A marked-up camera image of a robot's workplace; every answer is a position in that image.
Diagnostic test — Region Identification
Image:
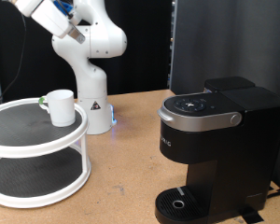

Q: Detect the black Keurig water tank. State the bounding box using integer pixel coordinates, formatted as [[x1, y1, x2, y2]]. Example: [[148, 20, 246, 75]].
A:
[[203, 76, 256, 93]]

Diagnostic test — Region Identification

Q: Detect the metal frame post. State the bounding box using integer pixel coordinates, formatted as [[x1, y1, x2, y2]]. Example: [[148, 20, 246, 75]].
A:
[[167, 0, 178, 91]]

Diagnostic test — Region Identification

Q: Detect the silver-handled Keurig brew lid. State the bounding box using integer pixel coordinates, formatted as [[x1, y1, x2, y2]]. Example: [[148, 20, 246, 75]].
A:
[[157, 92, 244, 133]]

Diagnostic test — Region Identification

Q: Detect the white two-tier turntable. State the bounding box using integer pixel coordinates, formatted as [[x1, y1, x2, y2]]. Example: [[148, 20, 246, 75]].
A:
[[0, 97, 92, 209]]

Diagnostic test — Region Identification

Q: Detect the black power cord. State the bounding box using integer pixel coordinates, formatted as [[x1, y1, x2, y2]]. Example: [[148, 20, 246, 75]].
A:
[[265, 186, 280, 201]]

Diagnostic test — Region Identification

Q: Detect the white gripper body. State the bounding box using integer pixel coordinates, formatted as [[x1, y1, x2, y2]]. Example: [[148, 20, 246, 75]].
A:
[[31, 0, 74, 40]]

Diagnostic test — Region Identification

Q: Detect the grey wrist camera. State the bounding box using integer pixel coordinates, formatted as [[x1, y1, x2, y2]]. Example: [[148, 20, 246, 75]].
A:
[[68, 10, 84, 26]]

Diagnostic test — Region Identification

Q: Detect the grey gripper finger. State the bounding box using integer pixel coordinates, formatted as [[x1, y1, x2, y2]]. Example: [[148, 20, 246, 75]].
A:
[[67, 23, 87, 45]]

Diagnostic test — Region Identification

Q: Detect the black curtain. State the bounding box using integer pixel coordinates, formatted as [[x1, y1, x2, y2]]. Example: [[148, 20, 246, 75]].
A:
[[0, 0, 174, 102]]

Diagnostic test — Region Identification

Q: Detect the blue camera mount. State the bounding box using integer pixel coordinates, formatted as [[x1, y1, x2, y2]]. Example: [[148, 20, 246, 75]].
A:
[[52, 0, 75, 17]]

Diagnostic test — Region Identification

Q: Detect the black Keurig coffee machine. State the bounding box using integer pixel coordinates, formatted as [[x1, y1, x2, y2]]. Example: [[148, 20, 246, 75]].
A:
[[154, 76, 280, 224]]

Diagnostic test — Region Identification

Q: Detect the black slotted drip tray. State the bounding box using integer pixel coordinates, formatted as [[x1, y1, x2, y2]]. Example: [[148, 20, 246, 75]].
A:
[[154, 186, 209, 224]]

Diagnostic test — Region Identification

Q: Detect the black tape strip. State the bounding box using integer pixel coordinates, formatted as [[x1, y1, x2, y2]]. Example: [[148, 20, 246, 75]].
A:
[[239, 206, 265, 224]]

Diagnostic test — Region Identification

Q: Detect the black camera cable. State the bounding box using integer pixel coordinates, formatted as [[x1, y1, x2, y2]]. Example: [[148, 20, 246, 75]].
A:
[[0, 12, 27, 101]]

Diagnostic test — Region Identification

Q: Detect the white mug with green mark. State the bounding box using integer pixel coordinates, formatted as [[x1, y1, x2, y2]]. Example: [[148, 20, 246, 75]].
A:
[[37, 89, 77, 128]]

